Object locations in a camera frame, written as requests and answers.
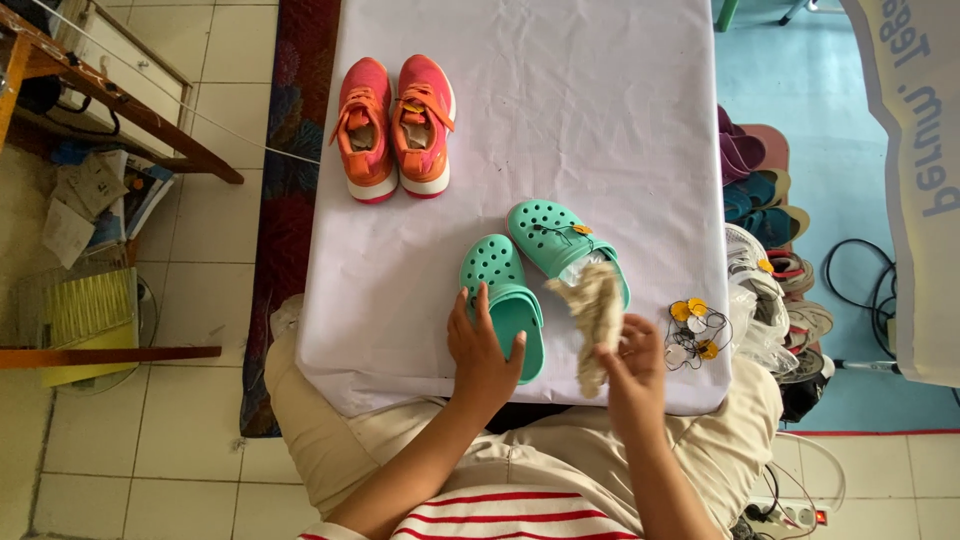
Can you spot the person's left hand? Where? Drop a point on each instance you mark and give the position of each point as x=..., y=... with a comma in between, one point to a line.
x=480, y=364

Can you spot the person's right hand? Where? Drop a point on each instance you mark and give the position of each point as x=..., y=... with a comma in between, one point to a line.
x=636, y=375

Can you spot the person's right fingers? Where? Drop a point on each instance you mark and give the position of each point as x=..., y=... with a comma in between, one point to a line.
x=631, y=339

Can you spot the beige paper wad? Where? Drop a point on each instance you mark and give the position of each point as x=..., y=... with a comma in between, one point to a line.
x=596, y=315

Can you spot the bundle of yellow white tags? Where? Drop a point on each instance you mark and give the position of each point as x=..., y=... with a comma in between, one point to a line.
x=696, y=330

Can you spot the clear plastic bag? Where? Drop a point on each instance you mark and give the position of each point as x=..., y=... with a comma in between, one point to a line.
x=757, y=337

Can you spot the teal clog with tag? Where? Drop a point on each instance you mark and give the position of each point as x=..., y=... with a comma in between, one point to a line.
x=555, y=236

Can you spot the rack of assorted shoes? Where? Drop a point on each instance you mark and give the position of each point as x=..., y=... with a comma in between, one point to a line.
x=765, y=225

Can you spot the white table cover sheet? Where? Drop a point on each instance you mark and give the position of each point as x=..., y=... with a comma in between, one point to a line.
x=570, y=127

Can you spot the white power strip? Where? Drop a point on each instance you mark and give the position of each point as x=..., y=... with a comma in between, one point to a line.
x=787, y=514

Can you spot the pink orange sneaker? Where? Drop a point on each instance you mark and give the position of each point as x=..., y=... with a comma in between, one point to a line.
x=366, y=131
x=424, y=124

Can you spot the white printed banner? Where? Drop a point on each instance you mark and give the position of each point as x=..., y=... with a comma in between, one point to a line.
x=919, y=172

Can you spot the dark patterned rug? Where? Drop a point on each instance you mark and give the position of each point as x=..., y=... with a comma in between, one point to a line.
x=289, y=187

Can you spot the wooden plank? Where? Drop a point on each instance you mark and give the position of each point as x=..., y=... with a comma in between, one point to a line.
x=105, y=356

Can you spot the pile of papers and books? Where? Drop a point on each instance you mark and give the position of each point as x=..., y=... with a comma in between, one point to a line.
x=97, y=199

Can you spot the wooden desk with clutter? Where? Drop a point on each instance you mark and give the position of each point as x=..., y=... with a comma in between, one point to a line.
x=97, y=82

